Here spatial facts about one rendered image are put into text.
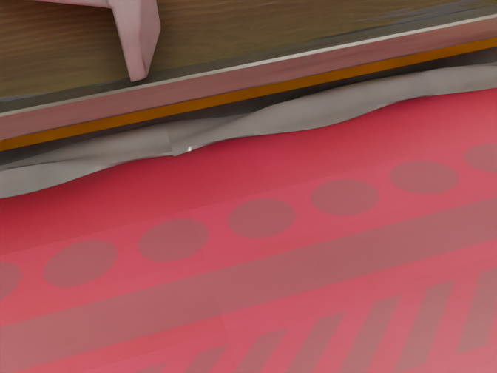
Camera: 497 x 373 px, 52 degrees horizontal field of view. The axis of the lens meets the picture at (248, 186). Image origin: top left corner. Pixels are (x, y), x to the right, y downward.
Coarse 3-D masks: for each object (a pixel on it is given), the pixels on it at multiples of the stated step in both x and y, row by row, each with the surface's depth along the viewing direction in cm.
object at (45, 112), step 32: (384, 32) 22; (416, 32) 21; (448, 32) 22; (480, 32) 22; (192, 64) 21; (224, 64) 20; (256, 64) 20; (288, 64) 21; (320, 64) 21; (352, 64) 21; (32, 96) 20; (64, 96) 20; (96, 96) 19; (128, 96) 20; (160, 96) 20; (192, 96) 20; (0, 128) 19; (32, 128) 19
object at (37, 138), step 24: (456, 48) 25; (480, 48) 25; (336, 72) 24; (360, 72) 24; (216, 96) 23; (240, 96) 23; (120, 120) 22; (144, 120) 23; (0, 144) 22; (24, 144) 22
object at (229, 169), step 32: (448, 96) 24; (480, 96) 23; (320, 128) 22; (352, 128) 22; (384, 128) 21; (416, 128) 21; (448, 128) 21; (480, 128) 20; (192, 160) 21; (224, 160) 21; (256, 160) 20; (288, 160) 20; (320, 160) 20; (352, 160) 19; (384, 160) 19; (192, 192) 19; (224, 192) 19; (256, 192) 18
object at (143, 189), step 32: (160, 160) 22; (32, 192) 20; (64, 192) 20; (96, 192) 20; (128, 192) 19; (160, 192) 19; (0, 224) 19; (32, 224) 18; (64, 224) 18; (96, 224) 18
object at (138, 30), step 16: (32, 0) 17; (48, 0) 17; (64, 0) 17; (80, 0) 17; (96, 0) 17; (112, 0) 17; (128, 0) 17; (144, 0) 17; (128, 16) 17; (144, 16) 18; (128, 32) 18; (144, 32) 18; (128, 48) 18; (144, 48) 19; (128, 64) 19; (144, 64) 19
